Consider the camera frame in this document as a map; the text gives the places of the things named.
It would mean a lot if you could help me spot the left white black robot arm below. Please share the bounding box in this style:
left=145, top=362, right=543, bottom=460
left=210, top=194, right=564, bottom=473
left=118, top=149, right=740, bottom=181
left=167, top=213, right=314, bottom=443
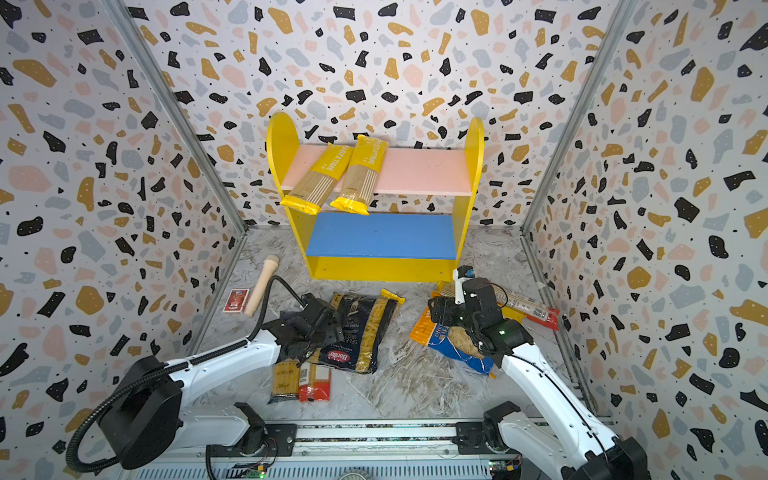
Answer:
left=98, top=294, right=343, bottom=470

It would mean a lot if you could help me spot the black corrugated cable hose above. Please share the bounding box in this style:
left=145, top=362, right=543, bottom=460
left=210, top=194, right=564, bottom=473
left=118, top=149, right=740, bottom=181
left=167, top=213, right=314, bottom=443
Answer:
left=64, top=274, right=307, bottom=475

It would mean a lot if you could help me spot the red clear spaghetti pack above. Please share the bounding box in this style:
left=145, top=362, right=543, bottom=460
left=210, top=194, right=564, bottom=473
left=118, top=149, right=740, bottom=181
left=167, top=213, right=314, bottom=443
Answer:
left=298, top=362, right=332, bottom=403

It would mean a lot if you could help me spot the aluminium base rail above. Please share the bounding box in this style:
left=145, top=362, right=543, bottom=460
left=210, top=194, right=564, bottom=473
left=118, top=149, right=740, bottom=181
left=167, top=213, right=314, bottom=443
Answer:
left=137, top=419, right=631, bottom=480

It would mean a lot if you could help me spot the blue yellow spaghetti pack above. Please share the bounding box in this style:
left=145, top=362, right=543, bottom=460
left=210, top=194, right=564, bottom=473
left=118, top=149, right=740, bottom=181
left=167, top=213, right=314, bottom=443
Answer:
left=268, top=360, right=300, bottom=404

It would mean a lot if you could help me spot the yellow shelf unit frame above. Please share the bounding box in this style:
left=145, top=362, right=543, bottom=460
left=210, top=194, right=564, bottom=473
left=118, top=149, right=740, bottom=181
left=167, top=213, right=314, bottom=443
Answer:
left=266, top=113, right=485, bottom=282

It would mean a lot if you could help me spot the dark penne pasta bag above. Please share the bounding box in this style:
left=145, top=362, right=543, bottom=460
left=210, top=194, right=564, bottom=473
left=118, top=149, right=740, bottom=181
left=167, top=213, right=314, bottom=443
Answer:
left=313, top=289, right=406, bottom=374

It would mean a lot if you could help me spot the pink upper shelf board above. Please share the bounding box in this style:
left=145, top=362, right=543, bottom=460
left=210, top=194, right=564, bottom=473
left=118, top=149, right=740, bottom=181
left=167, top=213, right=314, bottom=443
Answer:
left=278, top=145, right=483, bottom=196

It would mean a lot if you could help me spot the yellow Pastatime spaghetti pack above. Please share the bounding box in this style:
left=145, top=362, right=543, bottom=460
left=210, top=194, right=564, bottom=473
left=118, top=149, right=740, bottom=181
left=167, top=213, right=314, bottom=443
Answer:
left=281, top=144, right=354, bottom=216

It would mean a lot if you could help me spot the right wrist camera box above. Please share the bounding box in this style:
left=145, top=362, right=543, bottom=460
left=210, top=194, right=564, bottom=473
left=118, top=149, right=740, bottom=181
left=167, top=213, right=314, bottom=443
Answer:
left=452, top=265, right=475, bottom=305

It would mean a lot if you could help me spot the red long spaghetti pack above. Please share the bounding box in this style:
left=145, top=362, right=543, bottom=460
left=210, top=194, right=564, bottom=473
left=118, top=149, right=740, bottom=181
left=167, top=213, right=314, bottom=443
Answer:
left=504, top=291, right=560, bottom=331

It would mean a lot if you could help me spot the wooden rolling pin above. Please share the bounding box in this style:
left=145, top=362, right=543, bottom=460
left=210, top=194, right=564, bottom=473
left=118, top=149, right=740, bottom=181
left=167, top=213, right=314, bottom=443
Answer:
left=244, top=255, right=279, bottom=316

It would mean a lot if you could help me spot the red playing card box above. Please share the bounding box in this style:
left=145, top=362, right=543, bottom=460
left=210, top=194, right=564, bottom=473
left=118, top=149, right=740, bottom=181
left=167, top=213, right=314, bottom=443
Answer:
left=223, top=289, right=250, bottom=314

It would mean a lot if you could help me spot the blue orange orecchiette bag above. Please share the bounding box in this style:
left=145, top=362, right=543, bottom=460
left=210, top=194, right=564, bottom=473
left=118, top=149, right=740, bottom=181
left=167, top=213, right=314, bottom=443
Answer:
left=410, top=291, right=494, bottom=376

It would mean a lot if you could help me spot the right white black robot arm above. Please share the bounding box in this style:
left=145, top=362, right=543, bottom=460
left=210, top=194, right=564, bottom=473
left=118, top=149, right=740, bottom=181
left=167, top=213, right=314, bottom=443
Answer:
left=428, top=266, right=649, bottom=479

